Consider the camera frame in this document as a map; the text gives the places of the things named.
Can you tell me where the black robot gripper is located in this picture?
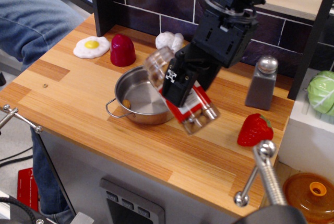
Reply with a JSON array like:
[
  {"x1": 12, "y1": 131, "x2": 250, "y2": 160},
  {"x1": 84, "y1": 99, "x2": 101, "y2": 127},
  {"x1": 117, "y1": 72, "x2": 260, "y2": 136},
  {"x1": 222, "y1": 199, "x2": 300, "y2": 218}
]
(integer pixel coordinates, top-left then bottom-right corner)
[{"x1": 162, "y1": 8, "x2": 258, "y2": 107}]

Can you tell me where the clear almond jar red label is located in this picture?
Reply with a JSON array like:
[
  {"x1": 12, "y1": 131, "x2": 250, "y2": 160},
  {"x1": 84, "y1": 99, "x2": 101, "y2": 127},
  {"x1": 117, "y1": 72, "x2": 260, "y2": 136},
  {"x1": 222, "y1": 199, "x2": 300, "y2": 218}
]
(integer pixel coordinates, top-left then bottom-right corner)
[{"x1": 144, "y1": 46, "x2": 220, "y2": 134}]

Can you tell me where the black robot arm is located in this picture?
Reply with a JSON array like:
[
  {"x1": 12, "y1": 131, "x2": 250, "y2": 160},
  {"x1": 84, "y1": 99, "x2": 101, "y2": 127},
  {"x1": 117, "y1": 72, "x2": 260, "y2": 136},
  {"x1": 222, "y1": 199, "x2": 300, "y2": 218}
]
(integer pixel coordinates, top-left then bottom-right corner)
[{"x1": 162, "y1": 0, "x2": 266, "y2": 107}]

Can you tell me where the stainless steel pot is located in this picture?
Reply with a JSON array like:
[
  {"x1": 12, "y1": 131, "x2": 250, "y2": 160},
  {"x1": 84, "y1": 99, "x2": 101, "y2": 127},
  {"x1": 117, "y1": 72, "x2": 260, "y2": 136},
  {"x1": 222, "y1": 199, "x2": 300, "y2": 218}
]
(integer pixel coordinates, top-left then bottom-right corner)
[{"x1": 105, "y1": 66, "x2": 174, "y2": 125}]

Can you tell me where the orange pot lid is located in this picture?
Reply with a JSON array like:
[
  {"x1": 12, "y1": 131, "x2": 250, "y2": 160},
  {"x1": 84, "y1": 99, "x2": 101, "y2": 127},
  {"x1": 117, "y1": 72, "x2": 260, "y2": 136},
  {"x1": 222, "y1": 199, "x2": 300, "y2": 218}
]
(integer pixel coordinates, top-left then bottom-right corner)
[{"x1": 283, "y1": 173, "x2": 333, "y2": 223}]

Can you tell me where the grey shaker with metal cap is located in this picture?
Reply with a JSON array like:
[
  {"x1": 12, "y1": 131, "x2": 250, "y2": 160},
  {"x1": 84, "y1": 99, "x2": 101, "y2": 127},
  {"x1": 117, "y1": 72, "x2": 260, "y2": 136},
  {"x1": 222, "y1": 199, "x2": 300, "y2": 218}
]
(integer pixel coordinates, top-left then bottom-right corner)
[{"x1": 245, "y1": 56, "x2": 278, "y2": 111}]

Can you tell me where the red toy strawberry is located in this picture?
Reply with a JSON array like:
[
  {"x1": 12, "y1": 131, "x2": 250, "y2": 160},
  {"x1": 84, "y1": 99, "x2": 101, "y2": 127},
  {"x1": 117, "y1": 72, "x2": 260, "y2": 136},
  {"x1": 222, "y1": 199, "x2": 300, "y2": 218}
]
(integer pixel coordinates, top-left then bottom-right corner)
[{"x1": 237, "y1": 113, "x2": 273, "y2": 147}]

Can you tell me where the toy fried egg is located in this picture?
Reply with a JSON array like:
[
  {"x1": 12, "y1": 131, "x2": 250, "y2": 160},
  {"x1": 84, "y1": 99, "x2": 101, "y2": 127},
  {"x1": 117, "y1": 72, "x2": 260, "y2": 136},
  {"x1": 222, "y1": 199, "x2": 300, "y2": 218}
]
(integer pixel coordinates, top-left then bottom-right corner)
[{"x1": 73, "y1": 36, "x2": 110, "y2": 59}]

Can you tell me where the right metal clamp screw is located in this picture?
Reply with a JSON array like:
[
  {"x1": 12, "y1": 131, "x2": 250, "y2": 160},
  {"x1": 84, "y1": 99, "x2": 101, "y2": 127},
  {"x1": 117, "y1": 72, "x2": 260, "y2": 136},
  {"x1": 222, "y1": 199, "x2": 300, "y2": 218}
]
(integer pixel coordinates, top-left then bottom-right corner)
[{"x1": 234, "y1": 140, "x2": 287, "y2": 207}]

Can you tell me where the metal clamp screw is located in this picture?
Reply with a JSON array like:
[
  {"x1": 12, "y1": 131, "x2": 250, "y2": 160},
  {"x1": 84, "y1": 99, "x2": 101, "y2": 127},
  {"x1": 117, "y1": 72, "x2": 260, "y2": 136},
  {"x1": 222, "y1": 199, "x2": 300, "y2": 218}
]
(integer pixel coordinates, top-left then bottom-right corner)
[
  {"x1": 234, "y1": 140, "x2": 287, "y2": 207},
  {"x1": 1, "y1": 104, "x2": 43, "y2": 134}
]

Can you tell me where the grey oven control panel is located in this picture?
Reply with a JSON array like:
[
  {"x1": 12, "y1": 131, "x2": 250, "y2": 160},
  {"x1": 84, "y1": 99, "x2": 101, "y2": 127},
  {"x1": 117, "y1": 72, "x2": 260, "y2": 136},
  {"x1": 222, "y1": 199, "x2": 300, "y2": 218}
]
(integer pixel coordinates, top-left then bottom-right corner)
[{"x1": 100, "y1": 179, "x2": 166, "y2": 224}]

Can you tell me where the green toy cabbage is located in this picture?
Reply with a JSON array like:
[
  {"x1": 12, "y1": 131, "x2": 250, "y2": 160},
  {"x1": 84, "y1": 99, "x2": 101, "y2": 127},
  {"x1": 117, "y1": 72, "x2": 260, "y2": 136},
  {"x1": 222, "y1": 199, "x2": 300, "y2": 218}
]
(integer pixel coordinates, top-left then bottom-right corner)
[{"x1": 307, "y1": 70, "x2": 333, "y2": 116}]

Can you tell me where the left metal clamp screw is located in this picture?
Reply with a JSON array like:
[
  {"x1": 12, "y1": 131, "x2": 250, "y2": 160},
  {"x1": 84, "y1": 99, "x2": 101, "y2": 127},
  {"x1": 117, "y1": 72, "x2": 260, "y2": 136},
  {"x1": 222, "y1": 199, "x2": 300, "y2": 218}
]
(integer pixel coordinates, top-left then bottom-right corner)
[{"x1": 1, "y1": 104, "x2": 43, "y2": 134}]

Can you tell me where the red box on floor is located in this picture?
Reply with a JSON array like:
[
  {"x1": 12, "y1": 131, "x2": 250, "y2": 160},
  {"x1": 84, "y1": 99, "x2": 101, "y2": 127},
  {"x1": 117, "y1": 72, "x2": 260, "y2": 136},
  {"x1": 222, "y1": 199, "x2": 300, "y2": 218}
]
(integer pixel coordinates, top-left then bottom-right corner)
[{"x1": 17, "y1": 168, "x2": 39, "y2": 211}]

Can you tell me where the black shelf post left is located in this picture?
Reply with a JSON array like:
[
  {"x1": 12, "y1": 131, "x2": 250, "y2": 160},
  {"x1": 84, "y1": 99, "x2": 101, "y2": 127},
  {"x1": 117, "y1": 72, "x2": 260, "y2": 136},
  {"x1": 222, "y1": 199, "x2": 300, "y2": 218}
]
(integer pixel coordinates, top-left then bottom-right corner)
[{"x1": 88, "y1": 0, "x2": 123, "y2": 38}]

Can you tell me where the black shelf post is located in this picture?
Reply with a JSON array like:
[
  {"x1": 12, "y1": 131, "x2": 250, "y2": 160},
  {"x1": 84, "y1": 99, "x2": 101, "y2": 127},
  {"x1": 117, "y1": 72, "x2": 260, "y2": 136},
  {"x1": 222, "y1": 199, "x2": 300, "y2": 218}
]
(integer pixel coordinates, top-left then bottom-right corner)
[
  {"x1": 88, "y1": 0, "x2": 123, "y2": 38},
  {"x1": 288, "y1": 0, "x2": 333, "y2": 100}
]

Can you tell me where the black shelf post right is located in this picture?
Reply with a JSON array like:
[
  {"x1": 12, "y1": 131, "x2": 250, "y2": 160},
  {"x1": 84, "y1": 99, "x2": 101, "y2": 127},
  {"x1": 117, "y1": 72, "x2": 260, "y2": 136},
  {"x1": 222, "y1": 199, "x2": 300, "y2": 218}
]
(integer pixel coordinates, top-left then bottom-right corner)
[{"x1": 288, "y1": 0, "x2": 333, "y2": 100}]

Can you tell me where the black cable on floor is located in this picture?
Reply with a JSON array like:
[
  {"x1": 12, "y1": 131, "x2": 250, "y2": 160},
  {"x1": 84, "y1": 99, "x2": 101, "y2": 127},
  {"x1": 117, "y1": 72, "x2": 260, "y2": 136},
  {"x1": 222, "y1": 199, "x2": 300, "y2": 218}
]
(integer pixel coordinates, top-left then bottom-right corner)
[{"x1": 0, "y1": 146, "x2": 33, "y2": 168}]

